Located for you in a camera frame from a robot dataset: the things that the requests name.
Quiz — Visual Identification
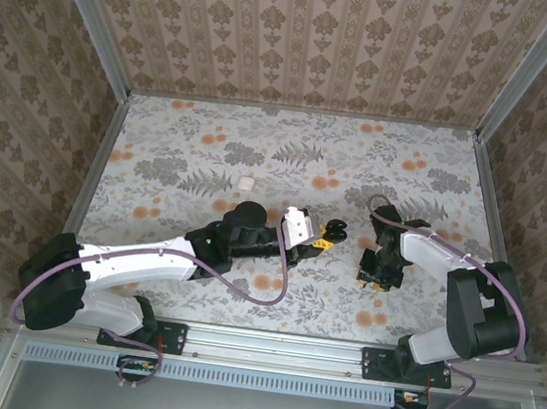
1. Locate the black connector box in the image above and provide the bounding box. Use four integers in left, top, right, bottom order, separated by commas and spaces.
114, 353, 164, 386
390, 387, 431, 409

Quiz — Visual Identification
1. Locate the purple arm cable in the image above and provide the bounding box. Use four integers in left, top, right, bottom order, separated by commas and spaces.
8, 184, 298, 362
348, 192, 546, 365

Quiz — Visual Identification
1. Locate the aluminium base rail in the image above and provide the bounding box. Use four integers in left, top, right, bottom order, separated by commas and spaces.
152, 314, 544, 405

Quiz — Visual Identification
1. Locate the aluminium frame side rail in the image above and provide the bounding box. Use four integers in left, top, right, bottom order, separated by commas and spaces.
60, 90, 131, 245
455, 134, 533, 278

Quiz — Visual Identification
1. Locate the grey slotted cable duct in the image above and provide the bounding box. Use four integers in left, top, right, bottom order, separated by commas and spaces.
23, 336, 401, 409

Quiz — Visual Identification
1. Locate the aluminium frame post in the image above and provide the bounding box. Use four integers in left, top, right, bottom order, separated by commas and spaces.
25, 0, 144, 102
473, 0, 547, 151

